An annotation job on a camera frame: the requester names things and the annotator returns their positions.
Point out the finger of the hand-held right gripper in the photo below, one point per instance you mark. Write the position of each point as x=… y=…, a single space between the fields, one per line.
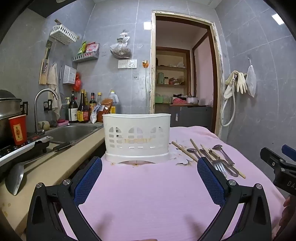
x=289 y=151
x=270 y=157

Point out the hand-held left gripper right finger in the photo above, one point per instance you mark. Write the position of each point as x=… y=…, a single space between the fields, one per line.
x=209 y=178

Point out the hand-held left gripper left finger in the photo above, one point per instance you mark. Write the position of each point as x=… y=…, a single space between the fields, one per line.
x=89 y=178

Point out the metal fork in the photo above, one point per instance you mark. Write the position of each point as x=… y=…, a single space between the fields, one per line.
x=232 y=171
x=218 y=168

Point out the wooden chopstick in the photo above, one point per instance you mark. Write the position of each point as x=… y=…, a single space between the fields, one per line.
x=214 y=154
x=185 y=151
x=241 y=175
x=196 y=147

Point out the metal spoon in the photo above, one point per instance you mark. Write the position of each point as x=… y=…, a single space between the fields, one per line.
x=203 y=152
x=192 y=151
x=217 y=147

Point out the white plastic utensil basket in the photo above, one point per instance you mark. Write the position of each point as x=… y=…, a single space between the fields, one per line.
x=138 y=125

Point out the person's right hand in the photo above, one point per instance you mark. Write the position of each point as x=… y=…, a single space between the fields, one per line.
x=286 y=204

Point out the steel sink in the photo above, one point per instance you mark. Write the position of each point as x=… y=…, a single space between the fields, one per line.
x=71 y=133

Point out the pink towel cloth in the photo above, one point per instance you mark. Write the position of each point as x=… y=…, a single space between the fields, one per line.
x=148 y=190

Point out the pink sponge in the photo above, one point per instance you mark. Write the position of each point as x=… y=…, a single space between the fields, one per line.
x=63 y=122

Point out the white blue plastic bag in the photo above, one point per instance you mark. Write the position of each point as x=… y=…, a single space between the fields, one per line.
x=95 y=114

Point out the dark steel wool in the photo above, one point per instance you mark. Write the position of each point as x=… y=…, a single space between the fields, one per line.
x=53 y=124

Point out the soy sauce bottle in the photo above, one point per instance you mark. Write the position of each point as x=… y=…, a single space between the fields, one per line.
x=83 y=111

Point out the dark bottle white label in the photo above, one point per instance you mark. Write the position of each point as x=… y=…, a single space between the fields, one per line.
x=73 y=111

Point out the beige scrubber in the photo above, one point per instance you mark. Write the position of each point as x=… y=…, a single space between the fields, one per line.
x=44 y=125

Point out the green dish soap bottle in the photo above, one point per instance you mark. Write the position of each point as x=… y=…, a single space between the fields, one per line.
x=67 y=111

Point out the red chili powder bag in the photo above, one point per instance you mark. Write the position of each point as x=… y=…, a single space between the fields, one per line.
x=106 y=109

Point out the metal cooking spatula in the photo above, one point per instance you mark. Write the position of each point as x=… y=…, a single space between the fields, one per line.
x=15 y=178

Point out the black induction cooker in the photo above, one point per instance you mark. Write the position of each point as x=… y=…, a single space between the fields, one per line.
x=20 y=148

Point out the small dark sauce bottle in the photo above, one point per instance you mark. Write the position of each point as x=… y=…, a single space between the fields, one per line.
x=92 y=102

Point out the white mesh bag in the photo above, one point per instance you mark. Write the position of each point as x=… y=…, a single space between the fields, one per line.
x=251 y=81

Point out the beige rubber glove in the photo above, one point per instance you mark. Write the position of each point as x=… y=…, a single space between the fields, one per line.
x=229 y=89
x=242 y=83

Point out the clear bottle yellow cap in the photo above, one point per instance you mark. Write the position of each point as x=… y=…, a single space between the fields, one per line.
x=99 y=99

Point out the small metal pot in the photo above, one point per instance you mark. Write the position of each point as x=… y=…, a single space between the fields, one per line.
x=192 y=100

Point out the crumpled pink rag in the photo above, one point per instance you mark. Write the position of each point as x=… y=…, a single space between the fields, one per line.
x=179 y=100

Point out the plastic oil jug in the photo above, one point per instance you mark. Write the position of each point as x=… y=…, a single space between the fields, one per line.
x=113 y=98

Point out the red paper cup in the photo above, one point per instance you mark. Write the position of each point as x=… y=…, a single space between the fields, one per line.
x=17 y=129

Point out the steel faucet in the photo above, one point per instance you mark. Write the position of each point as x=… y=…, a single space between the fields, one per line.
x=37 y=109

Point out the green box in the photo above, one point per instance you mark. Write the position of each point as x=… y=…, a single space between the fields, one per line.
x=161 y=99

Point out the red plastic bag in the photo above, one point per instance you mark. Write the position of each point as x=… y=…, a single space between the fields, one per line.
x=78 y=82

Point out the large steel pot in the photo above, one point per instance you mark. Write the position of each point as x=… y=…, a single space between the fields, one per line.
x=8 y=109

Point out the wooden shelf unit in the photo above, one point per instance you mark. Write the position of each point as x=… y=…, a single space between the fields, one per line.
x=171 y=69

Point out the hanging wooden board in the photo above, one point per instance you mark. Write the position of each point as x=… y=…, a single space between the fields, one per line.
x=43 y=71

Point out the green snack packet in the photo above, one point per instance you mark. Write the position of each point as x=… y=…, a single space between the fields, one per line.
x=81 y=48

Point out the red snack packet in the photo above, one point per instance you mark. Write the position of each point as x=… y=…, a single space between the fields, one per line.
x=92 y=47

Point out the clear bag of dried goods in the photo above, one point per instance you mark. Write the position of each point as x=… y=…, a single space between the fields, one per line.
x=121 y=49

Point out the hanging metal turner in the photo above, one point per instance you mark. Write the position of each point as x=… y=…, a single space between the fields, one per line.
x=48 y=48

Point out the black wall bracket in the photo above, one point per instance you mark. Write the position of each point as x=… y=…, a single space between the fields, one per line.
x=47 y=105

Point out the white wall box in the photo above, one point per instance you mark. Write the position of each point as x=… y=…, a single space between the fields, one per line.
x=69 y=75

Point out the wall switch socket panel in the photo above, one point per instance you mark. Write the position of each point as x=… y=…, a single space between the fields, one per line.
x=127 y=64

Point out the grey wall shelf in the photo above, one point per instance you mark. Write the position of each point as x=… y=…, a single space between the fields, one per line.
x=85 y=56

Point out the worn wooden door frame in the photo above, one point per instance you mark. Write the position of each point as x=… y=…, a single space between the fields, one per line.
x=152 y=69

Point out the orange wall hook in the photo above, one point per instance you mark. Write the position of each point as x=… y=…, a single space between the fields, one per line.
x=145 y=64

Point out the white slotted wall basket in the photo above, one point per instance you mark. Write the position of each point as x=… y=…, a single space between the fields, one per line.
x=62 y=34

